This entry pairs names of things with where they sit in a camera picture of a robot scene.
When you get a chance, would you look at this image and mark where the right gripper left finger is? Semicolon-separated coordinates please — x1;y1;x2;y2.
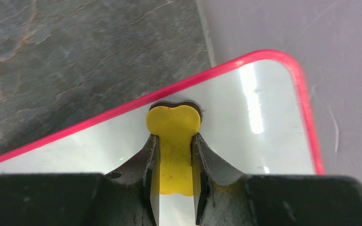
99;135;160;226

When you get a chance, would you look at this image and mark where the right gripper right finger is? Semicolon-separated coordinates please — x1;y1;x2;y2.
191;133;253;226

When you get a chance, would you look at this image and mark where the yellow bone-shaped eraser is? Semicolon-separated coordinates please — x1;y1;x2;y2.
146;101;203;196

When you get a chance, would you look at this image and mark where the pink-framed whiteboard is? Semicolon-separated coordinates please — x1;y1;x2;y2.
0;49;325;226

